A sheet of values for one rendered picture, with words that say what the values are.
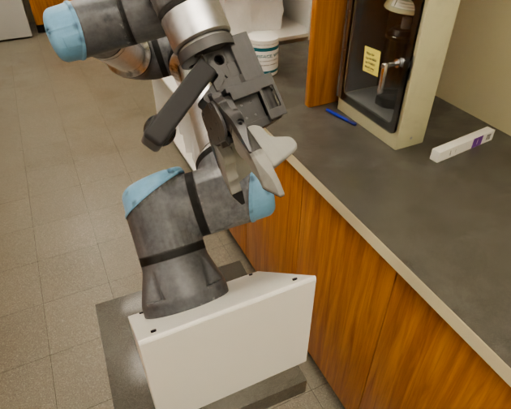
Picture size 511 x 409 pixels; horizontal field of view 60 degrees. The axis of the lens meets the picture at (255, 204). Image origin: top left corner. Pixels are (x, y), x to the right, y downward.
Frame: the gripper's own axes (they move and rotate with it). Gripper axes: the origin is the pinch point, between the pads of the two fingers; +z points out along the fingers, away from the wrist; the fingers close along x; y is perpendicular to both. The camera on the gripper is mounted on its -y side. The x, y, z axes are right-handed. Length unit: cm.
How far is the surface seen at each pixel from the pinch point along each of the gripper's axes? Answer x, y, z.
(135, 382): 29.9, -23.6, 21.9
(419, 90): 53, 76, -5
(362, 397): 79, 32, 79
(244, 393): 22.5, -8.2, 30.6
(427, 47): 45, 77, -15
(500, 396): 19, 37, 57
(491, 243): 31, 60, 35
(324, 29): 77, 71, -36
